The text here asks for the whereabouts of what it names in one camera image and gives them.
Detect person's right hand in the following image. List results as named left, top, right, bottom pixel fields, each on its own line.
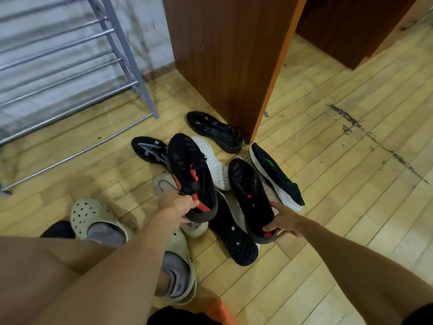
left=262, top=201, right=306, bottom=243

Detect person's left hand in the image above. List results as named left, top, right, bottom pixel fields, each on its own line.
left=157, top=190, right=200, bottom=231

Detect black sneaker red accents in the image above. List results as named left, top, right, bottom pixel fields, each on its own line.
left=166, top=133, right=219, bottom=223
left=228, top=158, right=279, bottom=245

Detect person's left forearm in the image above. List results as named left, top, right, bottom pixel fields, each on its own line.
left=32, top=210, right=183, bottom=325

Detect person's right forearm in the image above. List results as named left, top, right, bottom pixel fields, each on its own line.
left=298, top=215, right=433, bottom=325

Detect black sneaker studded sole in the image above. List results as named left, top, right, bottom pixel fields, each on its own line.
left=208, top=191, right=260, bottom=267

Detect white knit sneaker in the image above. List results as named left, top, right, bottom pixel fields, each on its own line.
left=191, top=135, right=231, bottom=192

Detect black sneaker green mark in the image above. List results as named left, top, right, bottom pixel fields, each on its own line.
left=248, top=142, right=305, bottom=213

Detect grey sock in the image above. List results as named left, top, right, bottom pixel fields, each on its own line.
left=161, top=252, right=191, bottom=298
left=86, top=222, right=127, bottom=248

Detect black sneaker grey pattern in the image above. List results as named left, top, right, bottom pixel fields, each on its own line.
left=131, top=136, right=168, bottom=167

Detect black sneaker orange marks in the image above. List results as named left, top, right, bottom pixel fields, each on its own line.
left=186, top=111, right=244, bottom=155

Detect person's right leg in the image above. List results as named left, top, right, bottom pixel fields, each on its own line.
left=154, top=268, right=170, bottom=298

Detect person's leg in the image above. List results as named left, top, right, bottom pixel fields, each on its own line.
left=154, top=268, right=170, bottom=298
left=0, top=235, right=117, bottom=325

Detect beige perforated clog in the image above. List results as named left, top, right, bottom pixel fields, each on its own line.
left=70, top=197, right=133, bottom=245

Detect black shorts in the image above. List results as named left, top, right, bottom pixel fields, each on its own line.
left=147, top=306, right=221, bottom=325

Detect black rounded object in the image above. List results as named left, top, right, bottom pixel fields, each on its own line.
left=40, top=220, right=76, bottom=239

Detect brown wooden cabinet panel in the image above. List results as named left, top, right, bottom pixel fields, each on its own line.
left=161, top=0, right=309, bottom=145

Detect person's left leg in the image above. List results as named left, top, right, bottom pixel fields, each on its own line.
left=0, top=235, right=117, bottom=325

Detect black sleeve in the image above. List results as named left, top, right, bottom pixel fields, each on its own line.
left=401, top=302, right=433, bottom=325

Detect grey metal shoe rack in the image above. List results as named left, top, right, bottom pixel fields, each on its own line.
left=0, top=0, right=160, bottom=198

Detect dark wooden cabinet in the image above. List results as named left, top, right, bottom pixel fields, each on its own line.
left=296, top=0, right=421, bottom=71

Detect beige clog with strap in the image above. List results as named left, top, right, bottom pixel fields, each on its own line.
left=152, top=229, right=198, bottom=307

